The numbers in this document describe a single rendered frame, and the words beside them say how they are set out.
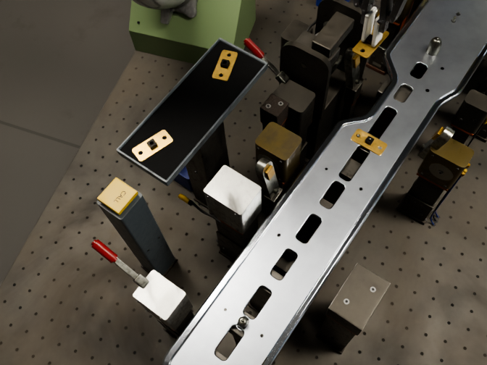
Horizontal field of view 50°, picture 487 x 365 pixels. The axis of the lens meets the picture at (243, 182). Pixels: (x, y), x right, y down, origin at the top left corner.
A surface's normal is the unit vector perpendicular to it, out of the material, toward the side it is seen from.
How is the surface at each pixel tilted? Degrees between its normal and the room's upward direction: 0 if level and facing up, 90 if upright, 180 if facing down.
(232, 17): 47
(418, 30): 0
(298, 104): 0
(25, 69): 0
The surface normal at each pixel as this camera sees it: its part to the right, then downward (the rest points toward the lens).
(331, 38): -0.04, -0.44
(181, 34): -0.25, 0.32
